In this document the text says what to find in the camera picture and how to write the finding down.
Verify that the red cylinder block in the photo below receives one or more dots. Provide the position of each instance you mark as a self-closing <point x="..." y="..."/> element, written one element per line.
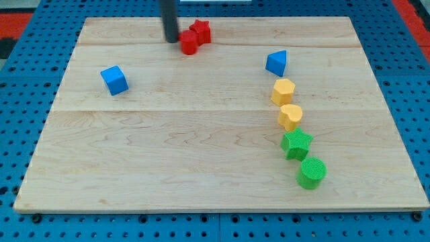
<point x="189" y="42"/>

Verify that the blue triangle block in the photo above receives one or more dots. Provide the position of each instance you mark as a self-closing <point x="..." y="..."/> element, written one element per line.
<point x="276" y="62"/>

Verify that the light wooden board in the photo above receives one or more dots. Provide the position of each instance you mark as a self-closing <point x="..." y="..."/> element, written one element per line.
<point x="200" y="134"/>

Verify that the yellow hexagon block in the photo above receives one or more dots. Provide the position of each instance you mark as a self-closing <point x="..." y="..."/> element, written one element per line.
<point x="282" y="92"/>

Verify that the yellow heart block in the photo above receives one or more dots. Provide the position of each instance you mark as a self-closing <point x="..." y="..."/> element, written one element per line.
<point x="290" y="116"/>

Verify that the green star block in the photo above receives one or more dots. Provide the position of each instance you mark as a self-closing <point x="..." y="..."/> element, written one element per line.
<point x="296" y="144"/>

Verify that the red star block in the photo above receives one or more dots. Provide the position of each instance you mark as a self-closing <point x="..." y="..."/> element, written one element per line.
<point x="203" y="31"/>

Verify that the blue cube block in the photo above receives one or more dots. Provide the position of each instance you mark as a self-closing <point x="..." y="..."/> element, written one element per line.
<point x="115" y="80"/>

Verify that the green cylinder block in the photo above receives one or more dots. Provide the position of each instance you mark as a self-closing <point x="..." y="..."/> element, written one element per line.
<point x="311" y="172"/>

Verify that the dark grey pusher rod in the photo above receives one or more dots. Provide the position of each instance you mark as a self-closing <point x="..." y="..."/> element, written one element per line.
<point x="168" y="13"/>

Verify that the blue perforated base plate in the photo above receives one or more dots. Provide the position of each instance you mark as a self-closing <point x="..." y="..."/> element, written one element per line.
<point x="32" y="73"/>

